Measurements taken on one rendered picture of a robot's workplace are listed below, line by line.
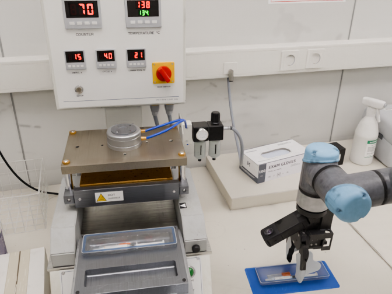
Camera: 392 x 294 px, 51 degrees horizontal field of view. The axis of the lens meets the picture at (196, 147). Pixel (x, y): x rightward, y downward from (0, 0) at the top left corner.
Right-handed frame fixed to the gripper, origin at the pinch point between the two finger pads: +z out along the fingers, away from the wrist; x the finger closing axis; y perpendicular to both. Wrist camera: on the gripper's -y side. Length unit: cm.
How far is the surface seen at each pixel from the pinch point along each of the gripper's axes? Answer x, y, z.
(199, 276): -9.3, -26.0, -9.6
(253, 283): -0.4, -10.2, 3.3
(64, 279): -9, -55, -12
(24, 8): 57, -69, -56
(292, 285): -2.6, -0.4, 3.2
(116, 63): 25, -42, -48
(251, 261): 7.3, -8.5, 3.3
